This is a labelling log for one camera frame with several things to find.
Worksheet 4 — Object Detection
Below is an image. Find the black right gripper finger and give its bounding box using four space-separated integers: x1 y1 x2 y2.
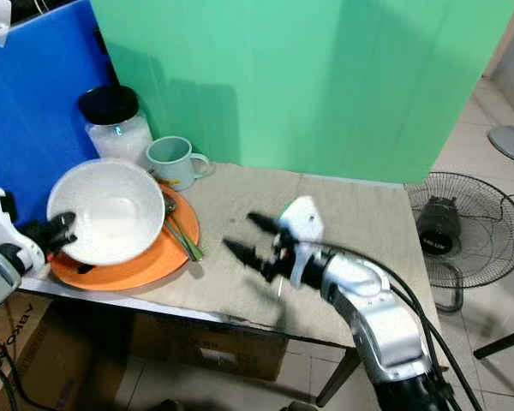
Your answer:
222 239 280 283
246 211 294 241

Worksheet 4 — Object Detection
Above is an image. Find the white ceramic bowl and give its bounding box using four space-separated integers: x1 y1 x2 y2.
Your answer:
45 158 167 267

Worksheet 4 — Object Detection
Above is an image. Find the green chopsticks pair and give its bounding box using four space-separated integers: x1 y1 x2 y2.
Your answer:
165 212 207 263

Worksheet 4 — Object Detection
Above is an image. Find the orange plastic plate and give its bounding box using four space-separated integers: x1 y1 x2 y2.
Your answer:
49 184 202 293

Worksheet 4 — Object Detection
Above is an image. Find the brown cardboard box with label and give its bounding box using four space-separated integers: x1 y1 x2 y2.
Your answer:
127 310 290 383

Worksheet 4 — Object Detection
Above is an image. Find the clear jar with black lid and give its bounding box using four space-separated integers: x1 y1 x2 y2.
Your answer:
77 84 155 169

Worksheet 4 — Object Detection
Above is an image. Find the brown cardboard box with print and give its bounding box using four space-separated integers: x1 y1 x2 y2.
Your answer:
0 295 125 411

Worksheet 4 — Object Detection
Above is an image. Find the pale green mug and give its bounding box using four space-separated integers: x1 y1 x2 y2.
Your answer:
145 135 216 192

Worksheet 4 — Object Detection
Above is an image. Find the blue board panel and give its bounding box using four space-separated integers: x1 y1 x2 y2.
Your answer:
0 0 114 215

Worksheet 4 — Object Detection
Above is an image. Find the dark table leg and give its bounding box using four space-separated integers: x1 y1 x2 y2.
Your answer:
315 346 367 408

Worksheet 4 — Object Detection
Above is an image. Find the green board panel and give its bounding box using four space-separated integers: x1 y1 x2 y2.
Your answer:
89 0 514 186

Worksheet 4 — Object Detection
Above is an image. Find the black floor fan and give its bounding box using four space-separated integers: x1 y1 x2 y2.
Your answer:
404 170 514 314

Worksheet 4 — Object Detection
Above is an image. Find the black stand leg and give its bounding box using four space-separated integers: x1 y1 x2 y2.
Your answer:
473 294 514 360

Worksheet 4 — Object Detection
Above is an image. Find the grey round fan base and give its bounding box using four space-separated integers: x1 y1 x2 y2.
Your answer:
487 125 514 166

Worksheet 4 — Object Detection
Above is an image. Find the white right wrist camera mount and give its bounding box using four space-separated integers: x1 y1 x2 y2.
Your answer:
278 194 328 289

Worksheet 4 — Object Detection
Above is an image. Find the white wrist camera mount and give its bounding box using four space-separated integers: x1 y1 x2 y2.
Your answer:
278 194 328 289
0 186 46 277

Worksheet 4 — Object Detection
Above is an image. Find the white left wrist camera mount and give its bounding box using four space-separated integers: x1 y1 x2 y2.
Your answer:
0 186 46 277

